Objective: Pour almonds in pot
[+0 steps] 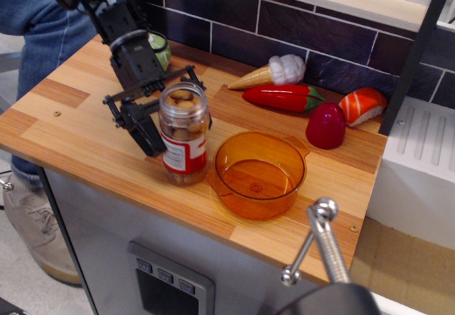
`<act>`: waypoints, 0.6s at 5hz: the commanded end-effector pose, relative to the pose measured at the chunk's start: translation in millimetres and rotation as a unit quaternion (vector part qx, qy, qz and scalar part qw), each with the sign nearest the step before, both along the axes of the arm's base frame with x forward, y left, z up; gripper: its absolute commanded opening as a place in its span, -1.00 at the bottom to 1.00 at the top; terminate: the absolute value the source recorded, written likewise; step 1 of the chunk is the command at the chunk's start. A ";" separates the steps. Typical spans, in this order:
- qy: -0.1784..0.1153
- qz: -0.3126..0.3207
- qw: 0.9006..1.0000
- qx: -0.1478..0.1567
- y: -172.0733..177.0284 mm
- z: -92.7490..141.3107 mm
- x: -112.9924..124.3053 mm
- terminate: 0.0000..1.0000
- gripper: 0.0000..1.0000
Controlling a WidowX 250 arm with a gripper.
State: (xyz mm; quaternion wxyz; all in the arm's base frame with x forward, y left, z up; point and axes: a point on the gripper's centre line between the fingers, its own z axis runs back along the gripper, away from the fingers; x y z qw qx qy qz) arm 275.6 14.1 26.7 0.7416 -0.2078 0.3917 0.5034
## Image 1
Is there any clear almond jar red label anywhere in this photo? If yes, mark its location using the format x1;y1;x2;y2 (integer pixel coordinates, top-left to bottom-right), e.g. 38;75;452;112
159;82;210;186

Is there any red toy chili pepper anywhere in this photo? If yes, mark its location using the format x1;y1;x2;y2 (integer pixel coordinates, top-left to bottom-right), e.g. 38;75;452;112
242;84;325;112

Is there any black metal shelf post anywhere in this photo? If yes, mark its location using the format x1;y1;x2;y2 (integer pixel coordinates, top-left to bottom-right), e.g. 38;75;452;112
378;0;447;136

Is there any grey oven control panel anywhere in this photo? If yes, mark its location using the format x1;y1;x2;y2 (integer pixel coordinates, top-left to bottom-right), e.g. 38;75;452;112
128;241;215;315

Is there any metal clamp screw handle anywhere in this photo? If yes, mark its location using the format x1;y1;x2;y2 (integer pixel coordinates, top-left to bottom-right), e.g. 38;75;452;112
281;197;352;287

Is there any person leg in blue jeans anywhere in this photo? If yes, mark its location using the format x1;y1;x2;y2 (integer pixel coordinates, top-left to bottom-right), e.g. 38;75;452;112
0;0;104;188

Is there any toy salmon sushi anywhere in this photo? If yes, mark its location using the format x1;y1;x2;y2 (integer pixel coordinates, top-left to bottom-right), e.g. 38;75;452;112
338;87;387;127

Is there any green toy cabbage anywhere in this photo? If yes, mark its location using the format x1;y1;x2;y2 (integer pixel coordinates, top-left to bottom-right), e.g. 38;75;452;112
148;33;171;71

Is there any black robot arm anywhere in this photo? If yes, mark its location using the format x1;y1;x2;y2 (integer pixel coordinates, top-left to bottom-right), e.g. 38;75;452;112
56;0;202;156

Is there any toy ice cream cone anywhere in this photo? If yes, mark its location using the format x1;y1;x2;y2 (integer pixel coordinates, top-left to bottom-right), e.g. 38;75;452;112
227;54;306;90

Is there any orange transparent plastic pot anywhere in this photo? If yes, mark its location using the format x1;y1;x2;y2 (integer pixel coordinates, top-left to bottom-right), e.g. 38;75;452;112
208;131;310;220

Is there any white ribbed toy sink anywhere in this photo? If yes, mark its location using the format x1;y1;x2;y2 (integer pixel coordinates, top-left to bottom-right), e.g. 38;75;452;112
382;96;455;184

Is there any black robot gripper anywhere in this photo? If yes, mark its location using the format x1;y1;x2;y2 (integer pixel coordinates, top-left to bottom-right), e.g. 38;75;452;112
103;32;213;157

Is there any beige sneaker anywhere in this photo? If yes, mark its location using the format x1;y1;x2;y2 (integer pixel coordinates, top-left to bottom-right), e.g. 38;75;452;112
3;173;80;285

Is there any red toy strawberry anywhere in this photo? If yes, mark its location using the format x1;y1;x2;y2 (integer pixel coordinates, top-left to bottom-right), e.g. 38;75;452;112
306;102;346;150

